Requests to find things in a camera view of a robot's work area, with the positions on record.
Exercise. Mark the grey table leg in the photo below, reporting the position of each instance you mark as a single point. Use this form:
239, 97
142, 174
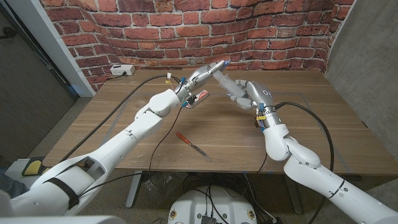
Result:
292, 189

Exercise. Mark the clear plastic syringe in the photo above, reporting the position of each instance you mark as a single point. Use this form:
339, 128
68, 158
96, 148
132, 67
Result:
225, 82

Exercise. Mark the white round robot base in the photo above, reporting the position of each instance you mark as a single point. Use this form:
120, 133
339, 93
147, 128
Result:
192, 205

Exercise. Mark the white power strip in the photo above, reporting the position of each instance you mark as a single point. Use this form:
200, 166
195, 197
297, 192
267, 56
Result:
122, 69

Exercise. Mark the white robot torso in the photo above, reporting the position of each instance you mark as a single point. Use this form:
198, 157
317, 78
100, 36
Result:
62, 220

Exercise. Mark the yellow black foot pedal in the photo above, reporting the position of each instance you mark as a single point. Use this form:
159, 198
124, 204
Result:
32, 167

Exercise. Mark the white red toothpaste box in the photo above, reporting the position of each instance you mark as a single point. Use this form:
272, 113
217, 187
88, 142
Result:
201, 96

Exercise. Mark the white door frame pillar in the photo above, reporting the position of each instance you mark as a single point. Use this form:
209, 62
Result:
46, 40

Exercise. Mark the red brick print backdrop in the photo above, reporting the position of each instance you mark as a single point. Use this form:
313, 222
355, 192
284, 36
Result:
217, 28

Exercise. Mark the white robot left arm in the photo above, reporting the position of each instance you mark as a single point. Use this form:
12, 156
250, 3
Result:
124, 143

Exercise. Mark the dark grey door panel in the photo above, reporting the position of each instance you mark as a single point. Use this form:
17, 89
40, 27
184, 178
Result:
28, 93

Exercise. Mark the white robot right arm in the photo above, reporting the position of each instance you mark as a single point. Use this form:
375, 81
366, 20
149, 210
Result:
311, 174

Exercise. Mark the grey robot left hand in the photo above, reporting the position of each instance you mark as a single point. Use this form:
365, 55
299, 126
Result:
202, 74

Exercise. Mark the person blue jeans leg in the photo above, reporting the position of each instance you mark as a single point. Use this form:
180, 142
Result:
11, 186

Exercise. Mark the clear plastic bag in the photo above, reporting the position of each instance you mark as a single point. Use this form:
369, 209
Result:
158, 186

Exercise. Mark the white table leg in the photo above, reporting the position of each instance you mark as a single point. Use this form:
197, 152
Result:
134, 189

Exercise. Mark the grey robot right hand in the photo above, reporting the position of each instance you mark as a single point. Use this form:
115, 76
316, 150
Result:
261, 93

